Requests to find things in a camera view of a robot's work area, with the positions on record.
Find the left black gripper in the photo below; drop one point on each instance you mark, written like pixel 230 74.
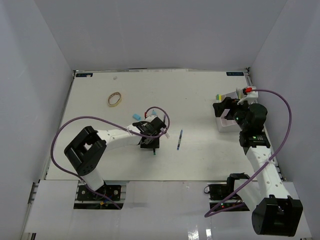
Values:
pixel 155 144

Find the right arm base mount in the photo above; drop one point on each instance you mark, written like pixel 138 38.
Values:
pixel 216 193

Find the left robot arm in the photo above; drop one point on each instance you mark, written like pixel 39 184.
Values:
pixel 87 148

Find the right blue corner label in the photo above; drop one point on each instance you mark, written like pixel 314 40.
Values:
pixel 234 73

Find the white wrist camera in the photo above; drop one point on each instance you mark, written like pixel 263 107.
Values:
pixel 150 118
pixel 250 95

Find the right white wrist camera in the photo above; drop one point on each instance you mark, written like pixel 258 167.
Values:
pixel 250 95

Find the white compartment organizer tray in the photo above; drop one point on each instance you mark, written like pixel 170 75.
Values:
pixel 223 125

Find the blue corner label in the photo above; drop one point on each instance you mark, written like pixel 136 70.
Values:
pixel 234 73
pixel 84 75

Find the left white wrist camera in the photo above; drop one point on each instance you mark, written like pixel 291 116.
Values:
pixel 150 118

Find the masking tape roll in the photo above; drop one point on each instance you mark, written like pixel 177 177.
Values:
pixel 114 99

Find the yellow gel pen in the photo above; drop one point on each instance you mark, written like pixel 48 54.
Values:
pixel 240 93

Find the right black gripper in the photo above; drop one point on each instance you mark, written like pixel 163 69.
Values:
pixel 228 103

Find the blue gel pen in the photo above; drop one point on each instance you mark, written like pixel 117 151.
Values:
pixel 179 139

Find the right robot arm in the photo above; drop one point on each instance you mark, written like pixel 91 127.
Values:
pixel 273 210

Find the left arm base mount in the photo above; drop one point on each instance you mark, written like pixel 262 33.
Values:
pixel 111 191

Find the blue highlighter cap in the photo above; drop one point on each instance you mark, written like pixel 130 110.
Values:
pixel 136 117

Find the left blue corner label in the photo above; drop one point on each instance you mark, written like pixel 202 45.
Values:
pixel 84 75

